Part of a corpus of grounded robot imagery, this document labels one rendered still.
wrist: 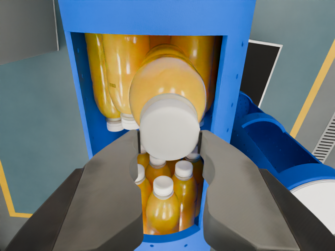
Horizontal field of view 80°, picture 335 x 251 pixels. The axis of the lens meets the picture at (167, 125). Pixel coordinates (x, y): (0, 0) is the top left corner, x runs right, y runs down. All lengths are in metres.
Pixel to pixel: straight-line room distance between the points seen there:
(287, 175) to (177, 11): 0.62
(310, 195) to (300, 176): 0.06
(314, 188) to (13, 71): 1.81
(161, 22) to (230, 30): 0.08
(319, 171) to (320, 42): 1.20
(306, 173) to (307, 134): 1.35
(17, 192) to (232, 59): 2.37
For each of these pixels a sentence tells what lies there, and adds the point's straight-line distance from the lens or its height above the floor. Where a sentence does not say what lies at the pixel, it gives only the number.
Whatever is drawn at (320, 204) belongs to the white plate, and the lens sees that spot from 0.80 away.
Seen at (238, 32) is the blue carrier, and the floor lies 1.20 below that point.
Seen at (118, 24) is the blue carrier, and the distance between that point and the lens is 0.24.
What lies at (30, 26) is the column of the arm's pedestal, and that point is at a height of 0.29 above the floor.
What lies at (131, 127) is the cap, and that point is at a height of 1.14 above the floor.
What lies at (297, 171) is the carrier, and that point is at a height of 0.98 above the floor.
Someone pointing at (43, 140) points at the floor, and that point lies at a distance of 1.97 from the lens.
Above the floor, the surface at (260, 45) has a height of 0.15.
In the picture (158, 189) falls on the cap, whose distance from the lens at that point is 0.40.
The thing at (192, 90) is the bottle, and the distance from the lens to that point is 0.15.
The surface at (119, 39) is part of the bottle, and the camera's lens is 0.31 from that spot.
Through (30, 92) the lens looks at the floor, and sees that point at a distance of 1.82.
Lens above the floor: 1.46
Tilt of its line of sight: 63 degrees down
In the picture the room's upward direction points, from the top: 177 degrees clockwise
